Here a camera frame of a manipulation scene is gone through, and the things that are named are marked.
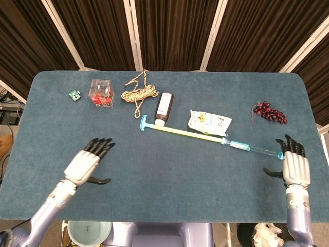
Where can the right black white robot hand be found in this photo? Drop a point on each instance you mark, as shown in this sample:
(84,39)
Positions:
(296,169)

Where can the brown curtain partition panel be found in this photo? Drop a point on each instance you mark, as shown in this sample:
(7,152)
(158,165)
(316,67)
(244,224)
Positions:
(174,33)
(262,33)
(25,38)
(318,72)
(97,33)

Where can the blue felt table cover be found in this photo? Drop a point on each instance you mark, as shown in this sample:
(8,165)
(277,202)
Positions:
(154,167)

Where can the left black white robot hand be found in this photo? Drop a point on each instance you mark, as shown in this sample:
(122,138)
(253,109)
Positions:
(82,166)

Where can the right purple robot arm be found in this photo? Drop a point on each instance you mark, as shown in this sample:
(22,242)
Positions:
(298,218)

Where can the small green circuit board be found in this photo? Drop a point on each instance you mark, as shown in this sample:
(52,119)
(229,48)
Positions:
(74,95)

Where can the purple plastic grape bunch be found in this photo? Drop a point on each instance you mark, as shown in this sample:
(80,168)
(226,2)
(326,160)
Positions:
(270,113)

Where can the black device box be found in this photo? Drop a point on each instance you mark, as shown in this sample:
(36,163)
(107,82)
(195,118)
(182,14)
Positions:
(10,117)

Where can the brown shoe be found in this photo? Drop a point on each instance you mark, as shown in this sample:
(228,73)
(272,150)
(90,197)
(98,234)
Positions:
(5,144)

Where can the clear box with red parts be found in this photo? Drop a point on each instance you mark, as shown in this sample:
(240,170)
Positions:
(101,94)

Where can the pale green basin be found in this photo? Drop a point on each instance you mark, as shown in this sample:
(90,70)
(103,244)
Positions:
(88,231)

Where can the yellow stick with blue ends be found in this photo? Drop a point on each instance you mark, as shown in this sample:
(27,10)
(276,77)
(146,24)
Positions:
(192,133)

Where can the black trash bin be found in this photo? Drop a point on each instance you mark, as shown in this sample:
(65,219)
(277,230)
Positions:
(245,234)

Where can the brown bottle white label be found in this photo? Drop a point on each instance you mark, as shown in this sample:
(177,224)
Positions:
(164,105)

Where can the purple robot torso base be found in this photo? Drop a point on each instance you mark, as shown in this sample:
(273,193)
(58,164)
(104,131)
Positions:
(167,235)

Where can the white printed snack packet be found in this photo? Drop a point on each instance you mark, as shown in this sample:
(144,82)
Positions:
(209,122)

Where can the crumpled white paper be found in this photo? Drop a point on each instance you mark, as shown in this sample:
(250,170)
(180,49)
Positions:
(268,235)

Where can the left purple robot arm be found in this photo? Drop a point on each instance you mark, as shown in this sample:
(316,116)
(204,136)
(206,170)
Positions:
(46,213)

